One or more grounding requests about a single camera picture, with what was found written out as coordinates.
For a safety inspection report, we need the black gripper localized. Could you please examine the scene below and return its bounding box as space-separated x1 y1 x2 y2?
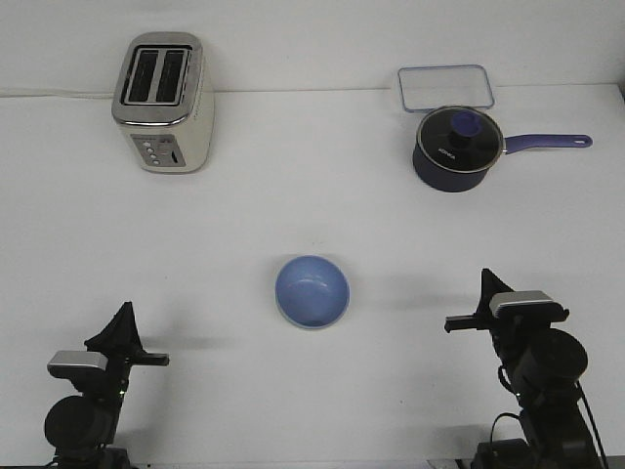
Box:
444 268 552 364
72 302 170 405

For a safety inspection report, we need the green bowl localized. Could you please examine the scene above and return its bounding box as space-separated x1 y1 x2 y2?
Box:
286 318 338 331

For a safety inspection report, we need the blue bowl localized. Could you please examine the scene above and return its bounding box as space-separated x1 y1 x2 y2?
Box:
274 255 351 323

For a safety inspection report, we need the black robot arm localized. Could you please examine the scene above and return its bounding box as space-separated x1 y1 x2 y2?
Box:
444 268 608 468
44 301 170 468

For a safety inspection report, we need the dark blue saucepan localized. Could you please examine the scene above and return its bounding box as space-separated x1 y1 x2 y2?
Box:
412 134 593 192

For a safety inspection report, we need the glass pot lid blue knob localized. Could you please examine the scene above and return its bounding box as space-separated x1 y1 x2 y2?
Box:
416 106 504 150

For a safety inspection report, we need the clear container blue rim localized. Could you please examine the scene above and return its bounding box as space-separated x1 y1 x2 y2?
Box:
396 64 495 113

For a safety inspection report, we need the silver two-slot toaster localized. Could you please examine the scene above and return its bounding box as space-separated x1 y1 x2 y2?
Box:
111 31 215 174

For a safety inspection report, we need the white toaster power cord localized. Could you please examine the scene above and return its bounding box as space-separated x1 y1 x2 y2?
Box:
0 86 117 99

